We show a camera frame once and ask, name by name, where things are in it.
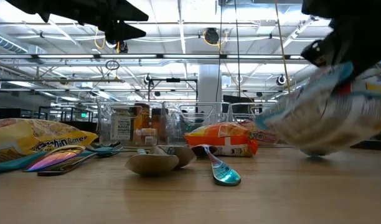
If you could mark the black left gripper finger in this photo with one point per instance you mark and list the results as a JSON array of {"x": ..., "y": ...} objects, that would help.
[
  {"x": 125, "y": 32},
  {"x": 126, "y": 12}
]

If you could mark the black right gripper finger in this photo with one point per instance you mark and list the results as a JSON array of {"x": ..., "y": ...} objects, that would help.
[{"x": 316, "y": 53}]

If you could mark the blue ramen noodle packet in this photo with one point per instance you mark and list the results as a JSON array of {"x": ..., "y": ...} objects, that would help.
[{"x": 318, "y": 124}]

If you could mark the seasoning jar with white lid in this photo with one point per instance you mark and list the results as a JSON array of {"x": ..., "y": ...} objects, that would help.
[{"x": 120, "y": 126}]

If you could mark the brown spice jar dark lid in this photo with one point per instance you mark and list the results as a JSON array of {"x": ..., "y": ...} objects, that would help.
[{"x": 156, "y": 123}]

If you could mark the red ramen noodle packet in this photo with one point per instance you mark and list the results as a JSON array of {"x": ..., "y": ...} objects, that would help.
[{"x": 262, "y": 135}]

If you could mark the small spice jar white label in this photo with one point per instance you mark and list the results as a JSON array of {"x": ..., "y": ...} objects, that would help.
[{"x": 145, "y": 137}]

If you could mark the orange ramen noodle packet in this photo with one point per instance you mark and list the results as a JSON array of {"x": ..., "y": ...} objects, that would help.
[{"x": 221, "y": 137}]

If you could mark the yellow ramen noodle packet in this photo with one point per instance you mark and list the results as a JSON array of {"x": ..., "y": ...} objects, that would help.
[{"x": 28, "y": 137}]

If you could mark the iridescent rainbow metal spoon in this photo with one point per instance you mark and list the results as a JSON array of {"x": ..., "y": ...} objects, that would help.
[
  {"x": 53, "y": 158},
  {"x": 224, "y": 175}
]

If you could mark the black metal spoon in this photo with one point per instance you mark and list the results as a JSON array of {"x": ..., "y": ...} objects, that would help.
[{"x": 66, "y": 168}]

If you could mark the teal plastic spoon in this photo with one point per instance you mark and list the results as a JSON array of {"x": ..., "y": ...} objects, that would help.
[{"x": 10, "y": 165}]

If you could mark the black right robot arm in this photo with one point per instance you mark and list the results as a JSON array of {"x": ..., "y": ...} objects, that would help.
[{"x": 346, "y": 7}]

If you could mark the black monitor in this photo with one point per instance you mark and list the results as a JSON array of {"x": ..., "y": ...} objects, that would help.
[{"x": 240, "y": 99}]

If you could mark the white concrete pillar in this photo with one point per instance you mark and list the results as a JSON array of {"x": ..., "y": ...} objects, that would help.
[{"x": 209, "y": 82}]

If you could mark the black background shelf rack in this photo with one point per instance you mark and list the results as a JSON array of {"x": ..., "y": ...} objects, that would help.
[{"x": 69, "y": 116}]

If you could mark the long ceiling light rail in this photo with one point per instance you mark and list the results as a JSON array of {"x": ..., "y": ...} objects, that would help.
[{"x": 66, "y": 56}]

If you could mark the black background rig frame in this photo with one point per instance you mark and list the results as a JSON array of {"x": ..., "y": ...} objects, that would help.
[{"x": 173, "y": 80}]

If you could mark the silver air duct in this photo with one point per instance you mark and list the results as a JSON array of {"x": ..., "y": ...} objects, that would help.
[{"x": 7, "y": 43}]

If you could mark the black aluminium table frame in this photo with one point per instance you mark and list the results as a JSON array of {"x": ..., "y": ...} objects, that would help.
[{"x": 374, "y": 144}]

